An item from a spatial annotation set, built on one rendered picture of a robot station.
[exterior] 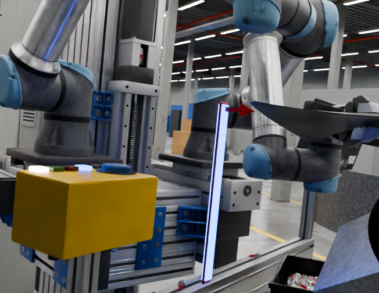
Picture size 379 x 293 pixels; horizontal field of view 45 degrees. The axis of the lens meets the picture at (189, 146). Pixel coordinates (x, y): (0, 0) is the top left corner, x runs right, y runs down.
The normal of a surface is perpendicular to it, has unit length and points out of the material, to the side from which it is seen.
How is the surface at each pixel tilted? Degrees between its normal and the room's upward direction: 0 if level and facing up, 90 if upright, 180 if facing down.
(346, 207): 90
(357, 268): 55
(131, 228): 90
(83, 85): 89
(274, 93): 66
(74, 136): 72
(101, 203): 90
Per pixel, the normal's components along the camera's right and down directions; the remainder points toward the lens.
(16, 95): 0.63, 0.59
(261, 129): -0.54, -0.29
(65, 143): 0.28, -0.22
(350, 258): -0.76, -0.65
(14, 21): 0.82, 0.11
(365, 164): -0.88, -0.06
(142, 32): 0.64, 0.10
